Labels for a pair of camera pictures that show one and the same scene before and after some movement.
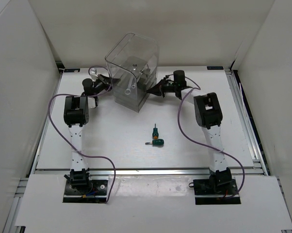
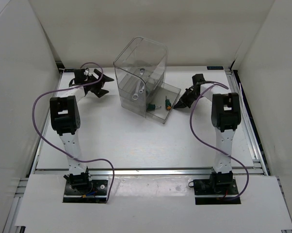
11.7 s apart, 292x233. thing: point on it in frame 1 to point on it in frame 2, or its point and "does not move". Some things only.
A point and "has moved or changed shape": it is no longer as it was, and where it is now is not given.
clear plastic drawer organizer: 134,59 has moved or changed shape
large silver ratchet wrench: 127,91 to 135,96
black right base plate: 205,194 does not move
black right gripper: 158,89 to 183,102
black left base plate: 96,191 does not move
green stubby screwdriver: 158,142 to 152,107
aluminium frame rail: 138,172 does not move
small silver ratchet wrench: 133,86 to 141,74
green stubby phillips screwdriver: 155,134 to 168,104
